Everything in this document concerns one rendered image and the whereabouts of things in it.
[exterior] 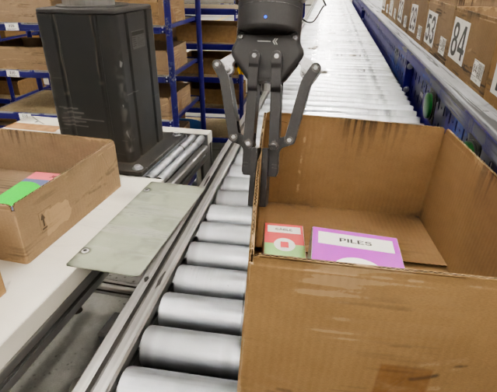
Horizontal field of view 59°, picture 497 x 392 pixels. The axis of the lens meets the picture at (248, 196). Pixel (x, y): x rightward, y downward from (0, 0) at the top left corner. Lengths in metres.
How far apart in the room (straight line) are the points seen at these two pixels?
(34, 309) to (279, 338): 0.35
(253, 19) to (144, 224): 0.41
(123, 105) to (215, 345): 0.59
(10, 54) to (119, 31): 1.42
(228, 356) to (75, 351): 1.17
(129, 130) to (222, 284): 0.47
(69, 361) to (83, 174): 0.94
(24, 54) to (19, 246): 1.65
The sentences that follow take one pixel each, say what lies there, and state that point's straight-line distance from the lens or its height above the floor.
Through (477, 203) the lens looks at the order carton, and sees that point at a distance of 0.64.
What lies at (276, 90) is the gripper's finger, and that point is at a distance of 0.52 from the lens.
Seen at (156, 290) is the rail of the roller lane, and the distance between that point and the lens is 0.64.
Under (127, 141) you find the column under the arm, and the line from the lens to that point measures 1.00.
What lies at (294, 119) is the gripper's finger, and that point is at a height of 0.99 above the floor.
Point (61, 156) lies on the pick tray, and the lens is 0.98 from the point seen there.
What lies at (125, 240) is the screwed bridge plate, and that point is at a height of 0.75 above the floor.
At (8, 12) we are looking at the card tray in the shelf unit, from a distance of 2.30.
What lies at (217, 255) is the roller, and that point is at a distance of 0.70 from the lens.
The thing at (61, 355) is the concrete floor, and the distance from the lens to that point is 1.68.
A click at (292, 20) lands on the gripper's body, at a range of 0.52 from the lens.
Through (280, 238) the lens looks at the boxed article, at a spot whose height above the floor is 0.82.
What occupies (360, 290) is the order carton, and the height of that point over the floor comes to 0.91.
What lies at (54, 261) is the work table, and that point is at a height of 0.75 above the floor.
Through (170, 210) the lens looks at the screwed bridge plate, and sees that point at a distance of 0.81.
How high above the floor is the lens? 1.14
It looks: 27 degrees down
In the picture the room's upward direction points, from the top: straight up
